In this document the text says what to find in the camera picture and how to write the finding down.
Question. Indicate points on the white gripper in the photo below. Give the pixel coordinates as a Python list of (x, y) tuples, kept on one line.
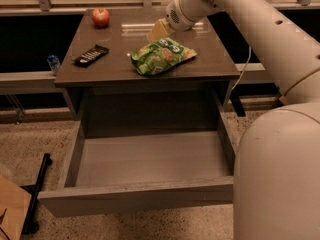
[(179, 16)]

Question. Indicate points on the green rice chip bag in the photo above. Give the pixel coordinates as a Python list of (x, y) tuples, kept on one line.
[(160, 56)]

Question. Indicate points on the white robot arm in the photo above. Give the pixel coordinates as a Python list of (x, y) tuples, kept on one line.
[(276, 189)]

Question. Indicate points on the grey cabinet with glossy top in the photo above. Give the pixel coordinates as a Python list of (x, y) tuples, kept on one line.
[(121, 57)]

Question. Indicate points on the open grey top drawer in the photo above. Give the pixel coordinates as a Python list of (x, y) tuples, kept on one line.
[(145, 151)]

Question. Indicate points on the red apple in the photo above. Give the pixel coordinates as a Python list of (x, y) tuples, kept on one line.
[(100, 17)]

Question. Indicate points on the black remote control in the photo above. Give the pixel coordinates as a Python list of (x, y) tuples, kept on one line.
[(90, 56)]

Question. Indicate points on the small plastic water bottle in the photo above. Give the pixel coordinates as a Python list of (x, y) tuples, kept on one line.
[(54, 63)]

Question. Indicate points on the brown cardboard box left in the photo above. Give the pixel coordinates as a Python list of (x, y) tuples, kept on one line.
[(14, 203)]

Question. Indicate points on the black metal bar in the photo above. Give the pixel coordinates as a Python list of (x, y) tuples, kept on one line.
[(30, 225)]

